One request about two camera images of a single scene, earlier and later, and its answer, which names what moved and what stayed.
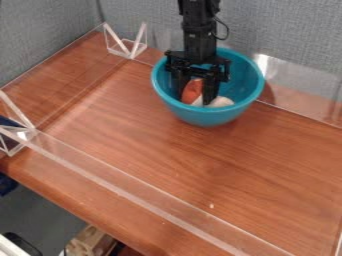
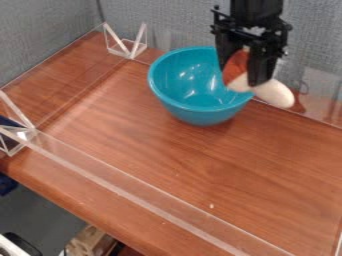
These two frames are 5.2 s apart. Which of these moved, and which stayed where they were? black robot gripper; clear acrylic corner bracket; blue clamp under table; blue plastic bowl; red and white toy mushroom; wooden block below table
Moved: black robot gripper; red and white toy mushroom
Stayed: clear acrylic corner bracket; blue clamp under table; blue plastic bowl; wooden block below table
